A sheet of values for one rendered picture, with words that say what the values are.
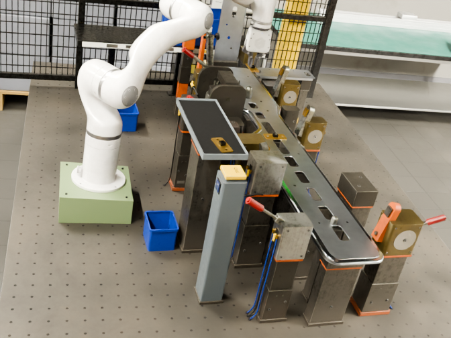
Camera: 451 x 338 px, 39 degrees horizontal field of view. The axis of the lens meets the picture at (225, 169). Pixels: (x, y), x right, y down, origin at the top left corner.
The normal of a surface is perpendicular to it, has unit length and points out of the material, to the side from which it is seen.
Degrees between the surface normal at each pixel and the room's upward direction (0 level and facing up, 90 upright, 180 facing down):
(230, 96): 90
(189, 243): 90
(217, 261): 90
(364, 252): 0
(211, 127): 0
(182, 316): 0
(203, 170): 90
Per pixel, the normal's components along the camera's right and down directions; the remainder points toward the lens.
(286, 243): 0.27, 0.53
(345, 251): 0.17, -0.85
